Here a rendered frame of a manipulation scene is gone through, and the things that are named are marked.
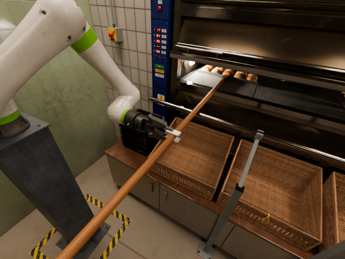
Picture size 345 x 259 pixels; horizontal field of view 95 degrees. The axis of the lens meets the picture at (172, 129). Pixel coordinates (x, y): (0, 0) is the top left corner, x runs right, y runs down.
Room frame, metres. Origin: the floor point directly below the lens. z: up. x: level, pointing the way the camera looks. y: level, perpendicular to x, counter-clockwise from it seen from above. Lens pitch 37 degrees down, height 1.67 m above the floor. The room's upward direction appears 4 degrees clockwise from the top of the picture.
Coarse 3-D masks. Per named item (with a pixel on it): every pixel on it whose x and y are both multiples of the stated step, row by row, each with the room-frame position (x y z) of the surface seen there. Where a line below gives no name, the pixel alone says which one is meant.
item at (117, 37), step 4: (108, 28) 1.54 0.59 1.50; (112, 28) 1.52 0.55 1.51; (116, 28) 1.51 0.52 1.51; (120, 28) 1.55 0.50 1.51; (108, 32) 1.54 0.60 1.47; (112, 32) 1.52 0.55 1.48; (116, 32) 1.51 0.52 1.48; (120, 32) 1.54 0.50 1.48; (116, 36) 1.51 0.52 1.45; (120, 36) 1.54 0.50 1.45; (112, 40) 1.52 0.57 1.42; (116, 40) 1.51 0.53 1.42; (120, 40) 1.53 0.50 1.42
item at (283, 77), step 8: (176, 56) 1.16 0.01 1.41; (184, 56) 1.14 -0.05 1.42; (208, 64) 1.05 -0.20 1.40; (216, 64) 1.03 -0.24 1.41; (224, 64) 1.01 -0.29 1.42; (248, 72) 0.95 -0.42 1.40; (256, 72) 0.93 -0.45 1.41; (264, 72) 0.91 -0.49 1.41; (272, 72) 0.90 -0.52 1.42; (288, 80) 0.86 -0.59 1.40; (296, 80) 0.84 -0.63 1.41; (304, 80) 0.83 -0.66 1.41; (312, 80) 0.82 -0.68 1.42; (328, 88) 0.78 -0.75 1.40; (336, 88) 0.76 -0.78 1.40; (344, 88) 0.75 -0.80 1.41
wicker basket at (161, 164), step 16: (192, 128) 1.18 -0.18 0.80; (208, 128) 1.12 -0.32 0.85; (160, 144) 1.00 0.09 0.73; (176, 144) 1.17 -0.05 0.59; (192, 144) 1.12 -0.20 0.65; (208, 144) 1.08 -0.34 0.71; (160, 160) 0.95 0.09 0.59; (176, 160) 0.97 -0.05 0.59; (192, 160) 0.98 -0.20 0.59; (208, 160) 0.99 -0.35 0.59; (224, 160) 0.82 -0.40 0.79; (176, 176) 0.74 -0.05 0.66; (192, 176) 0.81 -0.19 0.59; (208, 192) 0.67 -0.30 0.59
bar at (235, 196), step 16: (240, 128) 0.71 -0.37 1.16; (256, 144) 0.64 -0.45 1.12; (288, 144) 0.61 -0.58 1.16; (336, 160) 0.52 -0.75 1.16; (240, 192) 0.46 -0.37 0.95; (224, 208) 0.49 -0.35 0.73; (208, 240) 0.48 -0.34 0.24; (208, 256) 0.44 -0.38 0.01; (320, 256) 0.28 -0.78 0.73; (336, 256) 0.26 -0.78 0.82
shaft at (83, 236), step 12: (168, 144) 0.50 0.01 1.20; (156, 156) 0.43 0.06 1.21; (144, 168) 0.36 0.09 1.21; (132, 180) 0.31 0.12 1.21; (120, 192) 0.26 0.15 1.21; (108, 204) 0.23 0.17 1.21; (96, 216) 0.19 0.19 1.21; (84, 228) 0.16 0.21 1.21; (96, 228) 0.17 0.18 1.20; (72, 240) 0.13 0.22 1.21; (84, 240) 0.14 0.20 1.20; (72, 252) 0.11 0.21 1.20
